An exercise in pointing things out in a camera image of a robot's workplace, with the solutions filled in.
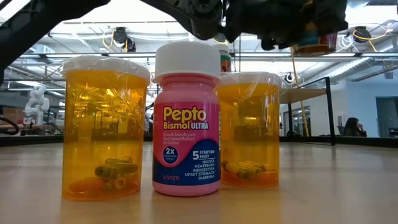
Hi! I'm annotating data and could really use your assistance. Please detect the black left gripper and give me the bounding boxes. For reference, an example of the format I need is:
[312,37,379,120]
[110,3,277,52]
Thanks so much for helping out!
[224,0,349,50]

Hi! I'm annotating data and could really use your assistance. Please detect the brown bottle yellow cap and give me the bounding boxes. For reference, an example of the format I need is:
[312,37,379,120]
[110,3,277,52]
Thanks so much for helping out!
[293,23,339,57]

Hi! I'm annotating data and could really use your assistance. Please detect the wooden shelf black legs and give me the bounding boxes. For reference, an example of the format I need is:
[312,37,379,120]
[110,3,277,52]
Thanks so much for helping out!
[279,76,336,146]

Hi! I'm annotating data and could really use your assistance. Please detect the person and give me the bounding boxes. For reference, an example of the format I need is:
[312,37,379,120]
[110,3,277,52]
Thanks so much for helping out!
[341,117,368,138]

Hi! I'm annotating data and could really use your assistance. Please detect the pink Pepto Bismol bottle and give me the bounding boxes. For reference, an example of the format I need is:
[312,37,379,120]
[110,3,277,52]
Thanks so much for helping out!
[152,41,222,197]

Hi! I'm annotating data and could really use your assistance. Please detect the black ceiling cable reel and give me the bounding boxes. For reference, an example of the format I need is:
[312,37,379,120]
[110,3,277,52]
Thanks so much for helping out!
[213,32,228,45]
[353,26,371,40]
[102,26,137,53]

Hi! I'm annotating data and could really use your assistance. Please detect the yellow hanging cable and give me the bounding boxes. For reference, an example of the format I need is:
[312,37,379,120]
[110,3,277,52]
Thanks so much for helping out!
[290,46,310,138]

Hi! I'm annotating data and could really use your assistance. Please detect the black hanging cable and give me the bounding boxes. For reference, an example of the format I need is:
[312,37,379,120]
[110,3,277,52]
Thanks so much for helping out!
[237,34,243,73]

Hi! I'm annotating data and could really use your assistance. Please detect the black aluminium frame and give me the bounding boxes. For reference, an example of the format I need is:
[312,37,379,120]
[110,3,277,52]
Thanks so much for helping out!
[0,134,65,147]
[279,136,398,147]

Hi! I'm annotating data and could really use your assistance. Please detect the thick black cable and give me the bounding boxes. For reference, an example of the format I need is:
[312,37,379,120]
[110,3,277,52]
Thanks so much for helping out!
[0,114,20,136]

